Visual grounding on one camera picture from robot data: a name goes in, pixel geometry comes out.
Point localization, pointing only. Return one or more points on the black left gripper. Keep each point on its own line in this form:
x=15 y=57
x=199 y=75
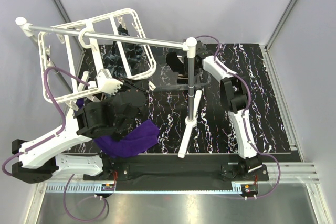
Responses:
x=143 y=84

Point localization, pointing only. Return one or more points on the black striped sock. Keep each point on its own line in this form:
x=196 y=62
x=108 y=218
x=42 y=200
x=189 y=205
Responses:
x=177 y=64

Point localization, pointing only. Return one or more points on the dark patterned sock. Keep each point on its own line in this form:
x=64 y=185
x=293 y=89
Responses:
x=111 y=59

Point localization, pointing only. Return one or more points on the purple fleece sock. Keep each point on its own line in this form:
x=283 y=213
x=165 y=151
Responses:
x=131 y=142

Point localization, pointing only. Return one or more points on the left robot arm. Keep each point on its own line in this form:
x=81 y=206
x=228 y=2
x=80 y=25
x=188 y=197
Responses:
x=43 y=158

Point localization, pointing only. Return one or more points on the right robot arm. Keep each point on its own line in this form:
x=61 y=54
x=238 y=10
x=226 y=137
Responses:
x=235 y=98

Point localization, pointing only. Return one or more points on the metal hanging rack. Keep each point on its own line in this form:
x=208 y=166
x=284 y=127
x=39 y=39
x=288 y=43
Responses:
x=189 y=46

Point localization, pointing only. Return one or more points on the clear plastic bin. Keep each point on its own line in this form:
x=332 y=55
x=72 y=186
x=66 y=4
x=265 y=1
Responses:
x=167 y=80

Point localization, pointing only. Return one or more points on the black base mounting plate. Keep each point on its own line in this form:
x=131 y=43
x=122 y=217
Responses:
x=168 y=172

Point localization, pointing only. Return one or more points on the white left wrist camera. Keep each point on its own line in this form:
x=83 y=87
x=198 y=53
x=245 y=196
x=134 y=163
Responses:
x=105 y=83

